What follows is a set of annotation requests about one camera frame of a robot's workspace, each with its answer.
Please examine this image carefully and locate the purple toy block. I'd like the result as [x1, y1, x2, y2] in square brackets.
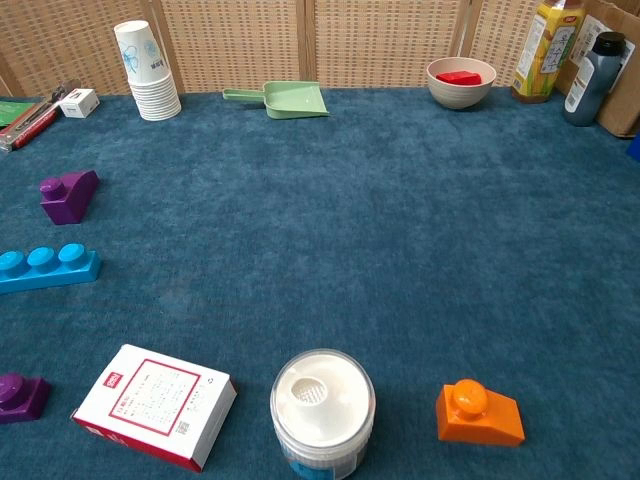
[39, 169, 100, 226]

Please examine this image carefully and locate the red block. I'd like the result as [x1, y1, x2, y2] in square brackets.
[435, 70, 483, 87]

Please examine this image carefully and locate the orange toy block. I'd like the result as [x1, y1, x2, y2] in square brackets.
[435, 378, 526, 447]

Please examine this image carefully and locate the stack of white paper cups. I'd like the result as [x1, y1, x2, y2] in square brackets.
[113, 20, 183, 122]

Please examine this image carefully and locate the blue three-stud toy brick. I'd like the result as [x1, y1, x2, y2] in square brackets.
[0, 243, 103, 295]

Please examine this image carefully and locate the blue carpet table cover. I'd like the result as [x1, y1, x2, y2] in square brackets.
[0, 85, 640, 480]

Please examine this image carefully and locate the light green plastic dustpan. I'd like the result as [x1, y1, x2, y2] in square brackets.
[222, 80, 331, 120]

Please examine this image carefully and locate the clear jar with white lid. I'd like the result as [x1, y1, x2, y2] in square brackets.
[269, 348, 377, 480]

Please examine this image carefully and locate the beige bowl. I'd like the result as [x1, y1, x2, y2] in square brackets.
[426, 56, 498, 111]

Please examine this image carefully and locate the wicker folding screen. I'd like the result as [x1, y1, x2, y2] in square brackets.
[0, 0, 551, 99]

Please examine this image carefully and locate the white box with red print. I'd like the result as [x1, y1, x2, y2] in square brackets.
[71, 343, 238, 474]

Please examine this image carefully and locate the small white carton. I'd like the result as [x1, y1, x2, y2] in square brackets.
[58, 88, 101, 119]

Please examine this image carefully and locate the yellow tea bottle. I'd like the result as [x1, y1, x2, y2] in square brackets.
[510, 0, 587, 105]

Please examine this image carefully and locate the dark grey bottle black cap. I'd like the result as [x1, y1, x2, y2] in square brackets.
[561, 31, 629, 127]

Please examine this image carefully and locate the brown cardboard box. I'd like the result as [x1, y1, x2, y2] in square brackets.
[554, 0, 640, 139]

